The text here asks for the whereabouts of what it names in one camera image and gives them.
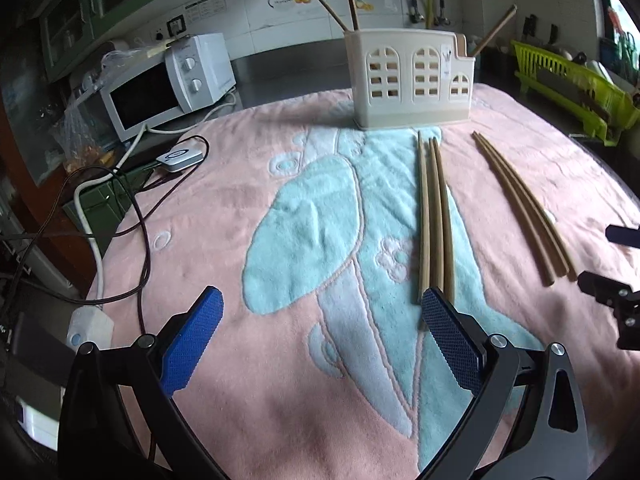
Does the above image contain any wooden chopstick seven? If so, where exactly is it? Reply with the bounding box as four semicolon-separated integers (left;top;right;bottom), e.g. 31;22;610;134
472;132;577;287

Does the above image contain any wooden chopstick five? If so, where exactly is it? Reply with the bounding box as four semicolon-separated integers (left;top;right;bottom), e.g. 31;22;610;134
433;141;456;304

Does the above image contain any wooden chopstick six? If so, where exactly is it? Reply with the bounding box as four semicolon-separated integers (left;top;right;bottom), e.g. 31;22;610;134
472;132;559;287

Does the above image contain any wooden chopstick nine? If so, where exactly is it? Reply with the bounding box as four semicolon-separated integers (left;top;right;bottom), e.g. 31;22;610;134
469;4;518;58

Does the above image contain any wooden chopstick one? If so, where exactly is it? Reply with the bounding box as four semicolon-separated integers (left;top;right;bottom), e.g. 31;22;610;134
318;0;349;32

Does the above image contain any wooden chopstick three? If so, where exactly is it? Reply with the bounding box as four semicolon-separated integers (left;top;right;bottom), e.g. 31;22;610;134
418;131;431;299

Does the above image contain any wooden chopstick four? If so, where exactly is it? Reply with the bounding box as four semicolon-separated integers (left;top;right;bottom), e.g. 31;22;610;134
428;139;445;290

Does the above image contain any white power strip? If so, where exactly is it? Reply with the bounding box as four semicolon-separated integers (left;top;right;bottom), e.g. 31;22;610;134
65;306;114;351

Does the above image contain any pink and blue towel mat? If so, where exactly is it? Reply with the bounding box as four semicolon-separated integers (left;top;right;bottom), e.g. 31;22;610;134
104;84;639;479

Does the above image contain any lime green dish rack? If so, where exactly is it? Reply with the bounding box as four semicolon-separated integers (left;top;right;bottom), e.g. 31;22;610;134
511;40;639;146

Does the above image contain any small white round-button device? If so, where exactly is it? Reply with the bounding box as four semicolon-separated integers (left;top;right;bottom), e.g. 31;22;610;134
156;148;205;174

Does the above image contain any plastic bag with food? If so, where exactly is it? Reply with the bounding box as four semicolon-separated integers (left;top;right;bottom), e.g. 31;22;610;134
53;103;117;174

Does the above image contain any cream plastic utensil holder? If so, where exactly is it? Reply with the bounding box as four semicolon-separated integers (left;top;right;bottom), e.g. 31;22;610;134
344;28;475;130

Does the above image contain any white microwave oven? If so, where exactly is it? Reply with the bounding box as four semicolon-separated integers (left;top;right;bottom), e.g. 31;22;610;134
100;32;235;141

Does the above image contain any cream box on microwave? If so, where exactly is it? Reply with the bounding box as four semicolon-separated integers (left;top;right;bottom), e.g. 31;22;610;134
142;36;190;58

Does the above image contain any white power cable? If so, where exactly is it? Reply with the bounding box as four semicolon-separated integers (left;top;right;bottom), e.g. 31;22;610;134
72;89;239;306

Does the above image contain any black wall socket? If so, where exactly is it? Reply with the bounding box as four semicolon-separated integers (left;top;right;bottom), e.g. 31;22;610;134
166;14;186;37

